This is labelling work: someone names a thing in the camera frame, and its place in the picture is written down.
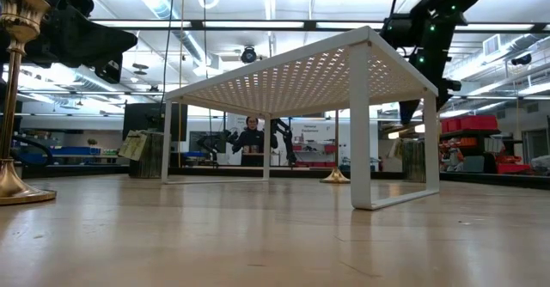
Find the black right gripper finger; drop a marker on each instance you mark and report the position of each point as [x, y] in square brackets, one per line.
[410, 111]

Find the brass candlestick holder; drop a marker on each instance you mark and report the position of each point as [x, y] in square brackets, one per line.
[19, 16]
[335, 176]

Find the white perforated metal shelf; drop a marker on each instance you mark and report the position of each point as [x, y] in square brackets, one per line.
[361, 128]

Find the red storage bin rack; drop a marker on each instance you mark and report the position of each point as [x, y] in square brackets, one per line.
[468, 123]

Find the black round overhead camera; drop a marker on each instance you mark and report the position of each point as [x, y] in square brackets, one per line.
[248, 56]

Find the black overhead frame bar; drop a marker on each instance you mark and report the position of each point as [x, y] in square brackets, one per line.
[197, 25]

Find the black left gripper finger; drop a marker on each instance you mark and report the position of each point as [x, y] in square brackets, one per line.
[114, 46]

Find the black background robot arm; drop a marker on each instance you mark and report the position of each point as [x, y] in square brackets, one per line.
[285, 136]
[215, 143]

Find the blue storage bins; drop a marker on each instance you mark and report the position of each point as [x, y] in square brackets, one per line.
[75, 150]

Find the person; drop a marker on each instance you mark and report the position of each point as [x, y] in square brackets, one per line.
[253, 143]

